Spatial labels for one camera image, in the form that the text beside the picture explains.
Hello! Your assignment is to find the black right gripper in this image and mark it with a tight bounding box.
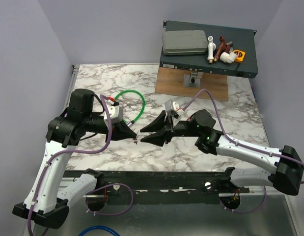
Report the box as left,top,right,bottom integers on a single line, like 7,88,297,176
140,111,201,148

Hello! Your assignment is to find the green cable lock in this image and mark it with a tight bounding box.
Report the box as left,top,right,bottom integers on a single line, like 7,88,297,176
113,89,146,127

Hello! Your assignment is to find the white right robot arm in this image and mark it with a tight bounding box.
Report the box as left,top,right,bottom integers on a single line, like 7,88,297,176
141,109,304,196

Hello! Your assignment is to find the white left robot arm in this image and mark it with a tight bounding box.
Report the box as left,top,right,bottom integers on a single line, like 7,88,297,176
12,88,137,229

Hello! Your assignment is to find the white elbow pipe fitting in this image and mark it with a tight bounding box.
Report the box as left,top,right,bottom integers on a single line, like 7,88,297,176
220,52,237,64

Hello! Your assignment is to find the wooden board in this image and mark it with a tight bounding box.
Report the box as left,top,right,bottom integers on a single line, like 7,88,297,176
155,67,229,101

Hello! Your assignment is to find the grey plastic case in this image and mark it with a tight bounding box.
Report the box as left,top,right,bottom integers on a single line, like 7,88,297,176
162,30,208,56

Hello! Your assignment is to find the white pipe fitting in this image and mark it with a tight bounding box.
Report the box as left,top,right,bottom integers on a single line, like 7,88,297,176
207,36,216,63

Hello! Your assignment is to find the brown pipe fitting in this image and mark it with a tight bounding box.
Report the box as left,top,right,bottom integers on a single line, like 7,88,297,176
214,36,228,62

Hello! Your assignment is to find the yellow tape measure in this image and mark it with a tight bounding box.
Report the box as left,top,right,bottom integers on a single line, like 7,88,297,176
233,50,246,63

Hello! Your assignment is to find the dark grey pipe fitting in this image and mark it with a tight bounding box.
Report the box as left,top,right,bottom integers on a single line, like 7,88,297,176
225,41,233,53

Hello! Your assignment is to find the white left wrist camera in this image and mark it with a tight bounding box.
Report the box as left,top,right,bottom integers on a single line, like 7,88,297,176
107,105,123,124

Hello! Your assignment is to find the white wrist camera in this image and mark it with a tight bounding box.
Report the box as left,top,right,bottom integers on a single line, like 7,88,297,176
107,105,123,124
165,100,185,119

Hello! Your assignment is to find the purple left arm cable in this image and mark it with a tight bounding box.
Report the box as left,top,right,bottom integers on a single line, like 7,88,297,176
26,94,134,236

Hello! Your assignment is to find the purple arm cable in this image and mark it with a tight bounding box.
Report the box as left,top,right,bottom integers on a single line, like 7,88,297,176
26,94,134,236
182,88,304,214

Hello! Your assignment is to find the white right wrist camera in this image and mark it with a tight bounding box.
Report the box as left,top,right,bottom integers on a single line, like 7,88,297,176
165,100,185,119

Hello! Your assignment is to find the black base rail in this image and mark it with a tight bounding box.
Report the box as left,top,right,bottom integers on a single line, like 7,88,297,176
63,169,250,206

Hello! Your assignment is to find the grey metal bracket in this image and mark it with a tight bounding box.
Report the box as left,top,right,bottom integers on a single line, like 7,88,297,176
184,72,203,88

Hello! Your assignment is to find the aluminium side rail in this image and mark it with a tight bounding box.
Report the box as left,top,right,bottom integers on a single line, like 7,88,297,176
61,64,80,112

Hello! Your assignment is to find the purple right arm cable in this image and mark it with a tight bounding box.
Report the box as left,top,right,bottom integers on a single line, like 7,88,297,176
182,88,304,214

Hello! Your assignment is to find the blue cable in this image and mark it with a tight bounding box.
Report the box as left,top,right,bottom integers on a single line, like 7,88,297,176
78,225,121,236

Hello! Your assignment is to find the dark teal network switch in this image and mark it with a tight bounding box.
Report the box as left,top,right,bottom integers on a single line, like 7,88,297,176
160,21,258,79

